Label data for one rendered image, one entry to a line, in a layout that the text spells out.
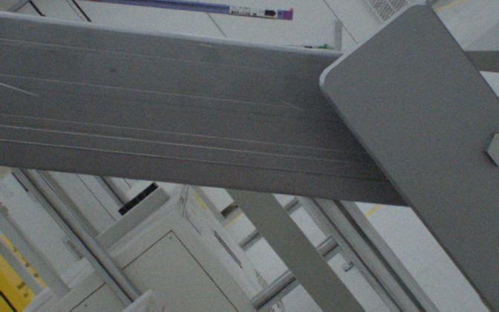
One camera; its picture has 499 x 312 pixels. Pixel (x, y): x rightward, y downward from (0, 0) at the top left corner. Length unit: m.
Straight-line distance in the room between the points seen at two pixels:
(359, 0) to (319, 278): 7.54
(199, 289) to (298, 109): 1.53
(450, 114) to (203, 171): 0.10
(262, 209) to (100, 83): 0.93
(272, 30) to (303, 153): 8.18
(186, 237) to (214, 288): 0.15
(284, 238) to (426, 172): 0.97
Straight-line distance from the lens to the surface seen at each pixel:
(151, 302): 0.98
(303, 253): 1.23
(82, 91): 0.29
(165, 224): 1.77
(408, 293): 1.08
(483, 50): 1.01
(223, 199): 5.34
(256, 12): 0.89
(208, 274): 1.79
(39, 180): 1.75
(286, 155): 0.29
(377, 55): 0.25
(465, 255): 0.27
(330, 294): 1.25
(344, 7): 8.62
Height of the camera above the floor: 0.78
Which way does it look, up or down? 5 degrees down
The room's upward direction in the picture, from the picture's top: 38 degrees counter-clockwise
